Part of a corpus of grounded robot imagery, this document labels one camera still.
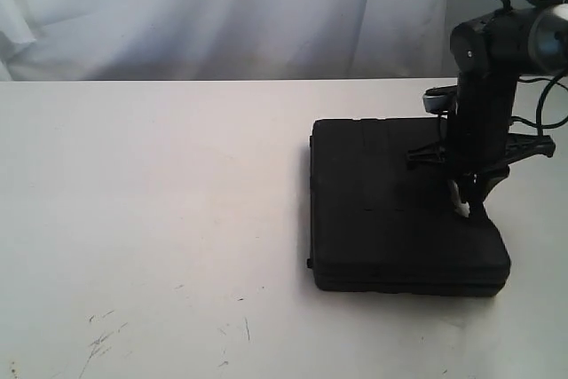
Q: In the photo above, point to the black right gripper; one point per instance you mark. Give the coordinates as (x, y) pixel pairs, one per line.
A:
(483, 162)

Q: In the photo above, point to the black plastic tool case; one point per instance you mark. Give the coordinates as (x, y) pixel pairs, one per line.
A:
(378, 226)

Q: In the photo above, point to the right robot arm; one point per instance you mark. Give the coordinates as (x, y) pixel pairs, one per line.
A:
(492, 53)

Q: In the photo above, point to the white backdrop curtain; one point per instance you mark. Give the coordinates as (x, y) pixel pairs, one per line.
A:
(229, 39)

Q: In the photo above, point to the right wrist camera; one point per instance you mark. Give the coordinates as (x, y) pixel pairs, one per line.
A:
(439, 100)

